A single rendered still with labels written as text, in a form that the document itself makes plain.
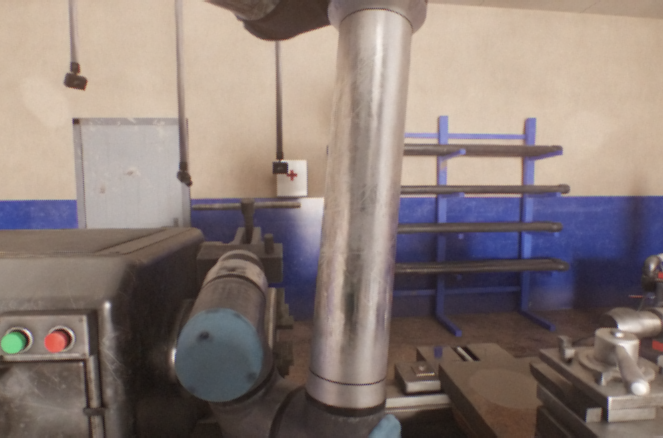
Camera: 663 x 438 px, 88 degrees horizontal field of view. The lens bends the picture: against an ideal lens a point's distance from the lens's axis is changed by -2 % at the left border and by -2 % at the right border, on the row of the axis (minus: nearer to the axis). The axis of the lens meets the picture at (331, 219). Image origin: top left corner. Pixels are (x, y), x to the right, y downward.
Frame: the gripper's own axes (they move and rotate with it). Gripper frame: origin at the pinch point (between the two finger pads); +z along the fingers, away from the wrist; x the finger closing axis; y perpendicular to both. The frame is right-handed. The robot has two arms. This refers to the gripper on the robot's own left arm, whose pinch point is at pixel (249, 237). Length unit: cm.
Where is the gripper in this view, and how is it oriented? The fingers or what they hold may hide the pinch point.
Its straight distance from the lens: 69.8
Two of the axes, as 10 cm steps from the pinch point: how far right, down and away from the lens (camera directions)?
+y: 0.2, -9.3, -3.6
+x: -9.9, 0.2, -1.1
